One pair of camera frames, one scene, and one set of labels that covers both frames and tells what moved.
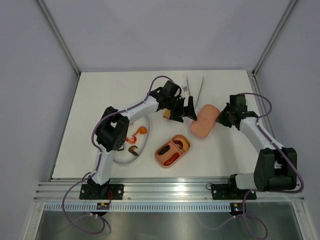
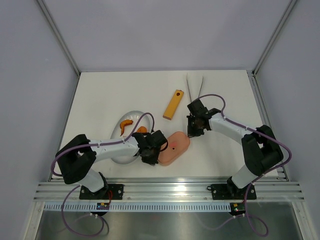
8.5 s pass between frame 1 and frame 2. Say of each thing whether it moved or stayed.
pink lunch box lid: moved
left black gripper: moved
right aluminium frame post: stayed
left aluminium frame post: stayed
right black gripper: moved
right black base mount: stayed
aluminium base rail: stayed
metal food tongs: stayed
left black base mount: stayed
